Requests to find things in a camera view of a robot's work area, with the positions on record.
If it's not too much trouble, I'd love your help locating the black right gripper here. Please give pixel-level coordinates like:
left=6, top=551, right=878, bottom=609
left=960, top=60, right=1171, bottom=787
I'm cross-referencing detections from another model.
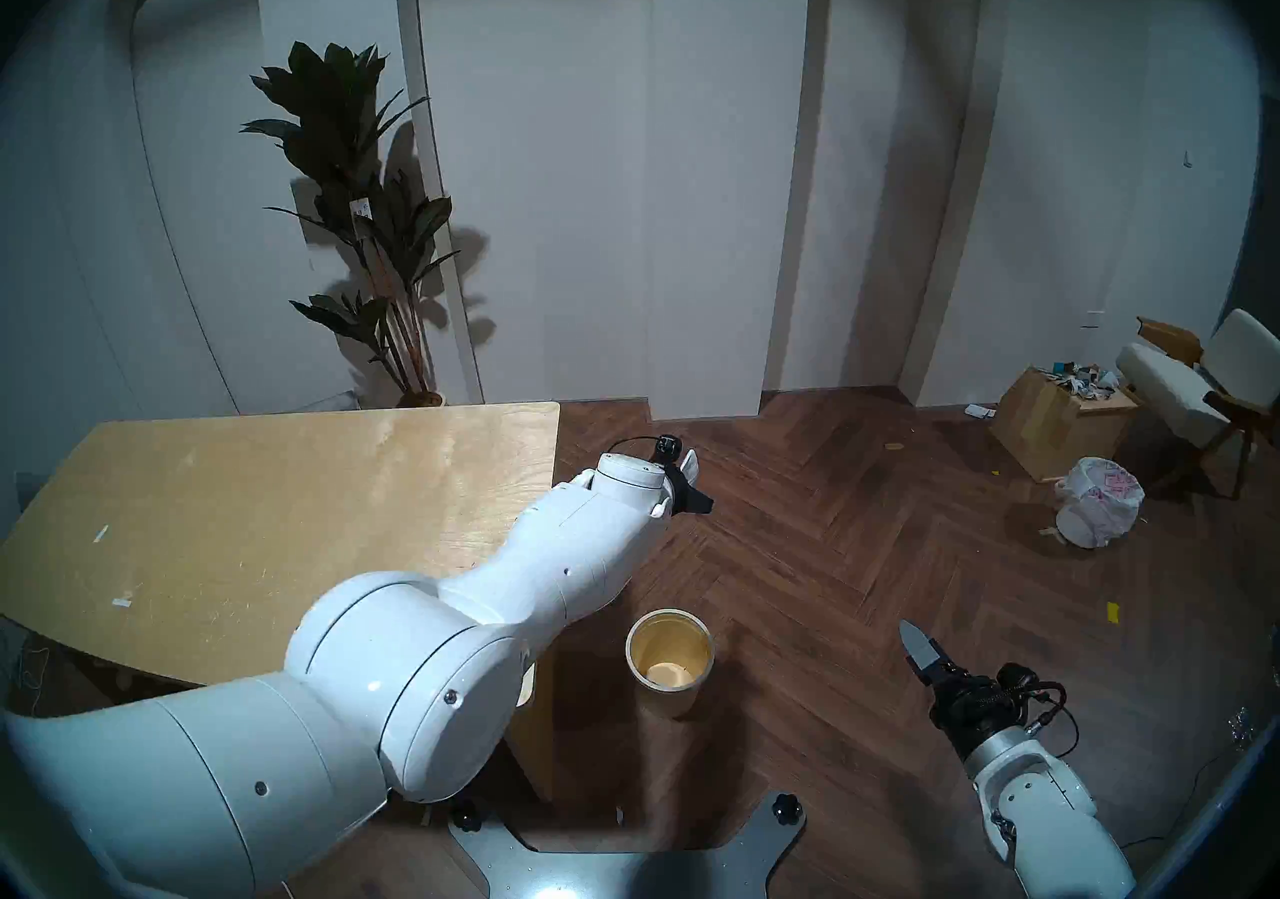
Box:
left=899, top=619, right=1038, bottom=760

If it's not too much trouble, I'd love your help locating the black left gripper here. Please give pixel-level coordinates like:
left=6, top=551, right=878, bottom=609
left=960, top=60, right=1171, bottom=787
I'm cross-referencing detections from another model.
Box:
left=650, top=437, right=716, bottom=516

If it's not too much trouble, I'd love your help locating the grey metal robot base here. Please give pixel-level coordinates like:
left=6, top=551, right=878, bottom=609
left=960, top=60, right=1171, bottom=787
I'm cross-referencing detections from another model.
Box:
left=448, top=792, right=808, bottom=899

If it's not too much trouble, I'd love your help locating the round beige trash bin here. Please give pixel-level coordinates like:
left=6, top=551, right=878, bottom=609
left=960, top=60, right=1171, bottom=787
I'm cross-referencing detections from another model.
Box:
left=625, top=608, right=716, bottom=720

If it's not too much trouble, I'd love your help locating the bin with white plastic bag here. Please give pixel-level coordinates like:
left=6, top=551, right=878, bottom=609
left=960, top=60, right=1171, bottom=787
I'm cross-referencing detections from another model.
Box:
left=1053, top=456, right=1146, bottom=550

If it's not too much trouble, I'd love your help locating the pile of mixed small trash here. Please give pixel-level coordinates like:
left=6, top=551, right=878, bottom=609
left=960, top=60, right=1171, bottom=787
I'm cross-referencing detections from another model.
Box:
left=1035, top=361, right=1123, bottom=401

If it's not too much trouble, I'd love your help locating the wooden cube box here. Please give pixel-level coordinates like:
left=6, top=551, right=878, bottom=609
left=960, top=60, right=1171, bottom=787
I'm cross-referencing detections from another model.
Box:
left=988, top=366, right=1141, bottom=484

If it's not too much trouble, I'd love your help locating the cream cushioned wooden armchair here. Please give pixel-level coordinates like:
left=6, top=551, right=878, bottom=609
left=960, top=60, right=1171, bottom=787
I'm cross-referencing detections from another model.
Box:
left=1115, top=309, right=1280, bottom=500

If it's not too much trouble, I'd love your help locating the light wooden table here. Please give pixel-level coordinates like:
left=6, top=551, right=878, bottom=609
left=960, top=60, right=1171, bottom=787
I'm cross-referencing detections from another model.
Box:
left=0, top=402, right=561, bottom=803

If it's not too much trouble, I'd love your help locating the dark grey door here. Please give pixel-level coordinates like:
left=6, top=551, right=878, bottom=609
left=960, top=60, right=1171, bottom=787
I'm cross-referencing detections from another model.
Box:
left=1228, top=207, right=1280, bottom=338

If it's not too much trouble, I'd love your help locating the tall green potted plant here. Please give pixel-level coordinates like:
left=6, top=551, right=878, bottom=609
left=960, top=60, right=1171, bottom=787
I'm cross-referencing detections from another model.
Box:
left=240, top=42, right=461, bottom=408

